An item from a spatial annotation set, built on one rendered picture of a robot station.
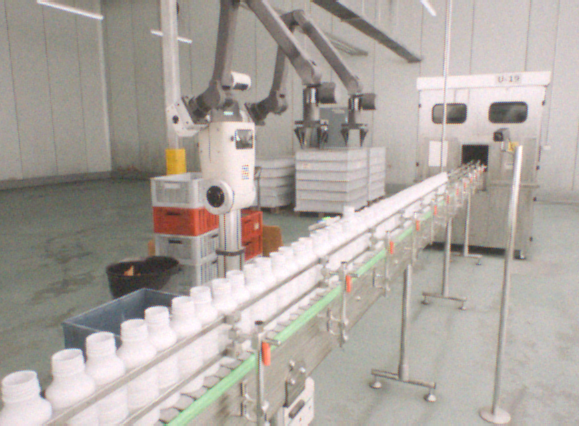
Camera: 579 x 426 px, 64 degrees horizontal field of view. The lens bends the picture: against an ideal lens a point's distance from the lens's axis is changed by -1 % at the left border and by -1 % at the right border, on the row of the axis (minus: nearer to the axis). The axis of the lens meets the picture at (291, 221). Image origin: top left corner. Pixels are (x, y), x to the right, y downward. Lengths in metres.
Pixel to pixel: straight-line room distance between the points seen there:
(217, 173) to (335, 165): 6.01
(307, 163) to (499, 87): 3.54
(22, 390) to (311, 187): 7.61
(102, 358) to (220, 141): 1.36
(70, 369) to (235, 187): 1.41
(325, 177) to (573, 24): 6.17
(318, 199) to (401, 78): 4.68
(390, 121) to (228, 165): 9.91
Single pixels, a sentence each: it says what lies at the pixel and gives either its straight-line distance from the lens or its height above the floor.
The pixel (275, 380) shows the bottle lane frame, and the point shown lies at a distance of 1.10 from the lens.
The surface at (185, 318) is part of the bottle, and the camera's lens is 0.83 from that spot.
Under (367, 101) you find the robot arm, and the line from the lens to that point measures 2.01.
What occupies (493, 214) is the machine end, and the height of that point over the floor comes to 0.51.
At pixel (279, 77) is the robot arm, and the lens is 2.18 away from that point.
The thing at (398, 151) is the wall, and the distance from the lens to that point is 11.68.
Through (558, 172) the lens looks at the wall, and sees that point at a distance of 11.39.
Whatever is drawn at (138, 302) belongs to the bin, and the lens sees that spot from 1.61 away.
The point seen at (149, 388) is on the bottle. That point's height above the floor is 1.07.
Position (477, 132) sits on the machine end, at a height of 1.46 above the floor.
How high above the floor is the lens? 1.45
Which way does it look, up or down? 11 degrees down
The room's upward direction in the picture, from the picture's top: straight up
